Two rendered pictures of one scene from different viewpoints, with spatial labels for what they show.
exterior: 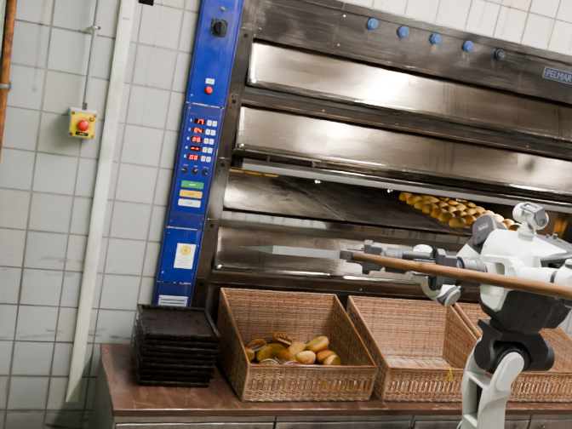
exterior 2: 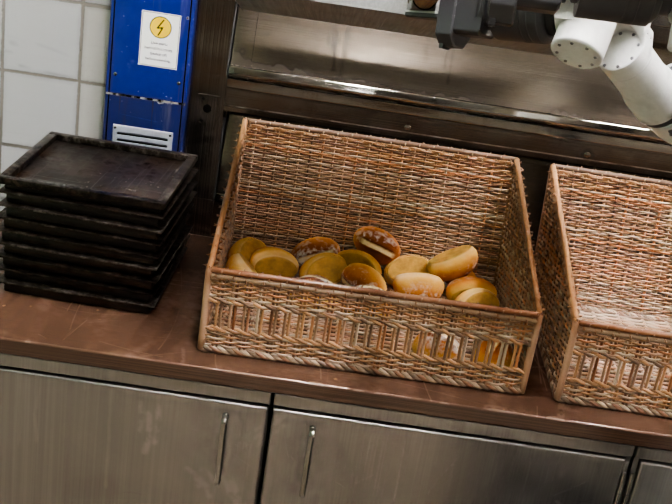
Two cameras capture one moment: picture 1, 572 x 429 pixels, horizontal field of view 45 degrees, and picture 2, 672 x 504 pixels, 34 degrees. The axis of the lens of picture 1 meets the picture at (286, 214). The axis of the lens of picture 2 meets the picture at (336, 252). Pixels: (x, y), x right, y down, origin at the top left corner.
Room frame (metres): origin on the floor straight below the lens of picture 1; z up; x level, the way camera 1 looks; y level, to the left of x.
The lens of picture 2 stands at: (0.96, -0.73, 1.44)
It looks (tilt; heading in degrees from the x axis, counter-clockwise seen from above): 22 degrees down; 21
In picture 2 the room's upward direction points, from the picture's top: 9 degrees clockwise
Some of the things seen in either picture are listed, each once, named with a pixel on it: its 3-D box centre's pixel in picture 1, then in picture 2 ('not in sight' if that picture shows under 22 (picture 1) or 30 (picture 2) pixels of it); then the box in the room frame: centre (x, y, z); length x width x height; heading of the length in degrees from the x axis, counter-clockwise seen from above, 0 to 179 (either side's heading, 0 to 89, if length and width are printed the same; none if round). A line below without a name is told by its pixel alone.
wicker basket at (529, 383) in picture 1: (522, 351); not in sight; (3.14, -1.23, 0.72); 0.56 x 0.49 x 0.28; 112
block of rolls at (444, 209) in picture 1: (460, 212); not in sight; (3.78, -0.94, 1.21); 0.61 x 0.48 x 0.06; 22
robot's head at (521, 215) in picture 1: (529, 219); not in sight; (2.32, -0.81, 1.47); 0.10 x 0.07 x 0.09; 19
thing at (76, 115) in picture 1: (82, 123); not in sight; (2.54, 0.80, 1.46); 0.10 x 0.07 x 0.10; 112
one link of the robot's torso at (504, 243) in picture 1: (529, 277); not in sight; (2.34, -0.87, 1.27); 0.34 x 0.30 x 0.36; 19
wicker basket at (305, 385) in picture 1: (293, 342); (372, 244); (2.69, -0.13, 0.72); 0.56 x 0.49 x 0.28; 113
